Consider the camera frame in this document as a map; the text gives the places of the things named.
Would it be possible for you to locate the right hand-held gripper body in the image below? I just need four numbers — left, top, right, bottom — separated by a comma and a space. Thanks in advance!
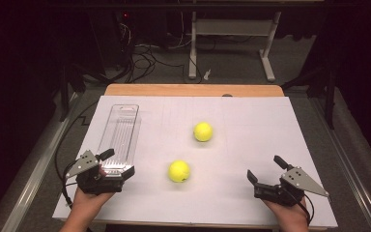
253, 166, 330, 207

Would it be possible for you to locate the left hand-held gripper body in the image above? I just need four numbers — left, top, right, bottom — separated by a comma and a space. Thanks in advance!
65, 149, 126, 195

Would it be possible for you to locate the clear plastic container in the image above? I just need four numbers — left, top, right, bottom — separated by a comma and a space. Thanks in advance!
97, 103, 142, 178

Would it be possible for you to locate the yellow tennis ball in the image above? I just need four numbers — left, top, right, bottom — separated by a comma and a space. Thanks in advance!
192, 121, 214, 143
167, 159, 191, 184

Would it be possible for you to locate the person's right hand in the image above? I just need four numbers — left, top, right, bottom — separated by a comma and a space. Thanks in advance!
262, 196, 310, 226

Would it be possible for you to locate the person's left hand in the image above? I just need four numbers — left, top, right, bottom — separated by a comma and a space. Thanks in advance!
71, 188, 114, 212

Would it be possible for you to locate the white board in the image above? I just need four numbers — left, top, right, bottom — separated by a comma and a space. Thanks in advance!
51, 95, 338, 229

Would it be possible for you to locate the black metal stand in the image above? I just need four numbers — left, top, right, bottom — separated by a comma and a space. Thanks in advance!
57, 62, 110, 123
281, 64, 339, 130

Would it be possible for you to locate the wooden table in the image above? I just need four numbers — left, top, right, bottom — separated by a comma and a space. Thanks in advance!
90, 83, 328, 232

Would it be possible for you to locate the dark computer tower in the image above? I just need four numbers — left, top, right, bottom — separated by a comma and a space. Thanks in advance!
88, 9, 136, 71

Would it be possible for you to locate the thin black floor cable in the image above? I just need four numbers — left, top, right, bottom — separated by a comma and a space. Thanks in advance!
54, 100, 100, 173

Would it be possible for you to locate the right hand-held gripper black cable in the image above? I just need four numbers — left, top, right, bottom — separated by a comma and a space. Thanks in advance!
289, 189, 315, 226

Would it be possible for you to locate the hand-held gripper black cable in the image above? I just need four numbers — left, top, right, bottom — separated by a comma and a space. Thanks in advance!
61, 159, 78, 209
289, 189, 315, 226

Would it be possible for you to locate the left hand-held gripper black cable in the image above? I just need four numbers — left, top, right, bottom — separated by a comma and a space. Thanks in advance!
61, 159, 78, 209

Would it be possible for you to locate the aluminium floor rail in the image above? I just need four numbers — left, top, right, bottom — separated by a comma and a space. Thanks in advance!
0, 91, 80, 232
308, 96, 371, 232

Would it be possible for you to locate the bundle of floor cables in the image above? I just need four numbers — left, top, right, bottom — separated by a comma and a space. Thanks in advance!
119, 42, 204, 85

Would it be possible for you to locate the white metal stand frame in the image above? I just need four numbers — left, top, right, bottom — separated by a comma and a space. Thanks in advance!
187, 0, 283, 83

